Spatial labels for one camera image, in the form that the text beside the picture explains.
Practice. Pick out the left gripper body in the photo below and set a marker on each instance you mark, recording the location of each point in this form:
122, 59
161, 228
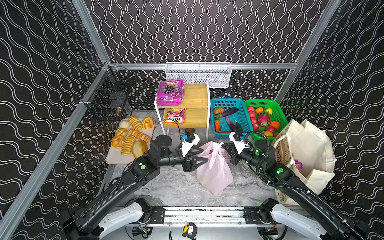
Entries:
186, 163

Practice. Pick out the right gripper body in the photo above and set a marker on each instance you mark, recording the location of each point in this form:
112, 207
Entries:
235, 153

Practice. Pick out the pink plastic bag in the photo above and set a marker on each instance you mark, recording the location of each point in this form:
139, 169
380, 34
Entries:
215, 175

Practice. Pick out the purple snack bag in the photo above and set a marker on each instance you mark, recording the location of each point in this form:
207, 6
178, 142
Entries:
170, 93
298, 164

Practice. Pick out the cream canvas tote bag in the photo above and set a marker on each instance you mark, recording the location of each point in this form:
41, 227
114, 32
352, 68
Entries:
312, 147

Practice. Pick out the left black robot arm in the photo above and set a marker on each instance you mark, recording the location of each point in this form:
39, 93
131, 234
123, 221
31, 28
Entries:
97, 219

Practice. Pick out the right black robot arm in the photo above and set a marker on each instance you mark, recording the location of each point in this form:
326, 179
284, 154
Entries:
325, 222

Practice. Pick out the pink dragon fruit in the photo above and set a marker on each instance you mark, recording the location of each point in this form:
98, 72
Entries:
264, 119

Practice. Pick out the orange carrot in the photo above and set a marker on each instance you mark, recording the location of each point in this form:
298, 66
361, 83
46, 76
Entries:
217, 125

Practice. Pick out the green plastic basket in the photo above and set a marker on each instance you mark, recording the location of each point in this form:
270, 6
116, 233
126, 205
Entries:
278, 119

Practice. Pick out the purple eggplant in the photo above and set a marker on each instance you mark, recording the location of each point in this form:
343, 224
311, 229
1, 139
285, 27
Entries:
229, 112

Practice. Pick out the teal plastic basket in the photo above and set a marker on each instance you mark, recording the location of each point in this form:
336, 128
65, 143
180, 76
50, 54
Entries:
241, 117

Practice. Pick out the red Fox's candy bag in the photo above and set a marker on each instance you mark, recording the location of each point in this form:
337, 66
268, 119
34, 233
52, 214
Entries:
176, 116

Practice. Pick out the white wooden two-tier shelf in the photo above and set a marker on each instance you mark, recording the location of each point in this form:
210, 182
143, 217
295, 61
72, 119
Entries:
197, 105

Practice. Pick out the brown potato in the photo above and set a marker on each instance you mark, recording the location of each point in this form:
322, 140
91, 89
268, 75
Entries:
218, 110

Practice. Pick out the round crusty bread loaf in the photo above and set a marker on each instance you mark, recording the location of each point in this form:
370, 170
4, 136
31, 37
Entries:
139, 148

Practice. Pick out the striped long bread roll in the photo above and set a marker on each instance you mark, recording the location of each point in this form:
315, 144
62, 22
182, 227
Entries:
128, 145

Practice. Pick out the yellow black tape measure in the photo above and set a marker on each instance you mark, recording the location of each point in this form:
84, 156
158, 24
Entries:
190, 231

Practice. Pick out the beige bread tray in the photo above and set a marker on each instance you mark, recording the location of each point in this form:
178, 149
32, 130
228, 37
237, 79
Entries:
142, 129

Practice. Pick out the white wire wall basket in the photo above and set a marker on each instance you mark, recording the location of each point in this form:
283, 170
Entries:
216, 75

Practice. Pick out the black wire wall basket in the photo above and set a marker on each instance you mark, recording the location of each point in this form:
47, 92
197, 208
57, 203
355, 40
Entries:
110, 101

